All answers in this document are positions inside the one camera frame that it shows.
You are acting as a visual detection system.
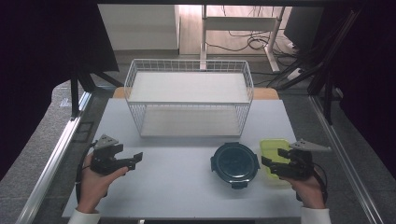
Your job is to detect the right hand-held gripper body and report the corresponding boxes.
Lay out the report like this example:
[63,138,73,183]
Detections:
[278,138,332,181]

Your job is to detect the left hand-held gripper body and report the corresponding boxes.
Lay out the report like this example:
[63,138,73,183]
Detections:
[90,133,125,176]

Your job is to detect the yellow-green plastic container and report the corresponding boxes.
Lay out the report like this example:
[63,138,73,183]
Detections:
[259,138,295,188]

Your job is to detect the dark round lidded container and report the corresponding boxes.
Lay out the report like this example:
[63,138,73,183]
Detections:
[209,142,261,190]

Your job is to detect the person's left hand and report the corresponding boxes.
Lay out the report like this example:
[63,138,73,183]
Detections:
[77,152,129,214]

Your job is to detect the person's right hand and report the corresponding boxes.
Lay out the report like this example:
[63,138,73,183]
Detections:
[279,175,327,210]

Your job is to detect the wooden table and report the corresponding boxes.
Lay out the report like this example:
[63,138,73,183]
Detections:
[112,87,280,101]

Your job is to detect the black metal stand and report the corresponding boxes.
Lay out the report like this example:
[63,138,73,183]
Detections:
[69,70,124,121]
[267,8,363,126]

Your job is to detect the dark curtain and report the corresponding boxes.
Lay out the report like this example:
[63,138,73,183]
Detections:
[337,0,396,172]
[0,0,120,181]

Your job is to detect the dark box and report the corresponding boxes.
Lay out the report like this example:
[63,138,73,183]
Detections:
[283,7,325,52]

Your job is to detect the white cabinet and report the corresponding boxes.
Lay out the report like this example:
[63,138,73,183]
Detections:
[97,4,181,51]

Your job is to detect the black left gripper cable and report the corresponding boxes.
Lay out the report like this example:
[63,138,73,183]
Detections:
[75,141,98,204]

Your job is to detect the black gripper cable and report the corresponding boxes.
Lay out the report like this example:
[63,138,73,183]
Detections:
[312,161,329,205]
[75,141,98,204]

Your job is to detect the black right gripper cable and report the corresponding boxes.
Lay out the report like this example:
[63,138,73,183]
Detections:
[312,161,329,205]

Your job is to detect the aluminium rail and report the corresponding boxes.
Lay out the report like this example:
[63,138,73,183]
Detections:
[15,91,93,224]
[308,94,386,224]

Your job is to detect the black floor cables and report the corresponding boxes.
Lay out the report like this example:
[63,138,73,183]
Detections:
[206,5,300,59]

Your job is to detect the white metal desk frame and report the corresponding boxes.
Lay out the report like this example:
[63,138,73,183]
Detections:
[200,4,286,73]

